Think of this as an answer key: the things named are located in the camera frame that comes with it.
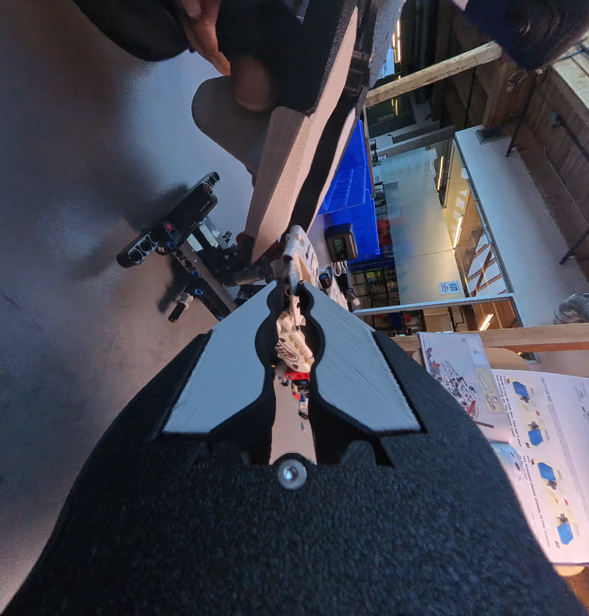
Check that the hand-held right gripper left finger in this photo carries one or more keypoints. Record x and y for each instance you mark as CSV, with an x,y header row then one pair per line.
x,y
217,385

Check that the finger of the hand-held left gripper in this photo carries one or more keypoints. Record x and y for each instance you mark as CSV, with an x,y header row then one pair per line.
x,y
232,120
299,164

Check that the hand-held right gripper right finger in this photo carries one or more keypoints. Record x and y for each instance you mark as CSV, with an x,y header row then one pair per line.
x,y
362,380

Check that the white lego vehicle model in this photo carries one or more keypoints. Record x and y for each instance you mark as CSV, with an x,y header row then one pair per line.
x,y
189,217

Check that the person's left forearm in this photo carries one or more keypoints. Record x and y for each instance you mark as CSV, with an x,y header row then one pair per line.
x,y
131,24

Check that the person's left hand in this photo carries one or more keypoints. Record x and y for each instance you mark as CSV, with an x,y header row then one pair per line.
x,y
203,24

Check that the blue plastic storage bin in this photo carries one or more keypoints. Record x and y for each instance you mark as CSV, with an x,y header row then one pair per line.
x,y
352,192

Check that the black digital timer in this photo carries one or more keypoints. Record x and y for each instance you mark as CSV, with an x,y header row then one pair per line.
x,y
341,243

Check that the wooden pillar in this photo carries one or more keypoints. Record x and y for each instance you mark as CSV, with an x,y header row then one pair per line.
x,y
429,75

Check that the printed instruction sheet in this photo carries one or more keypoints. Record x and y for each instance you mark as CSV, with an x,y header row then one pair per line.
x,y
554,462

